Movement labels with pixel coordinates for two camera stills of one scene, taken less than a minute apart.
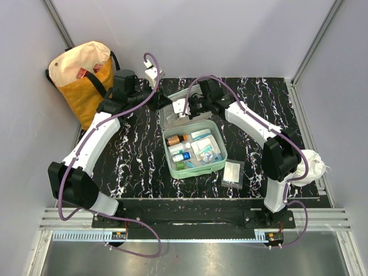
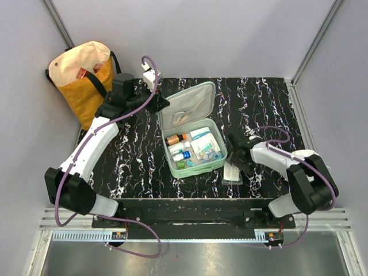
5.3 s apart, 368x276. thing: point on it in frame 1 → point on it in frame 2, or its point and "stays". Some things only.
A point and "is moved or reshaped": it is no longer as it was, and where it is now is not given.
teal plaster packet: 207,156 stays
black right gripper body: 198,106 → 245,165
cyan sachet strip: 189,164 stays
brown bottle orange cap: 174,140 stays
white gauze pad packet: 206,152 is moved or reshaped
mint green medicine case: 192,146 stays
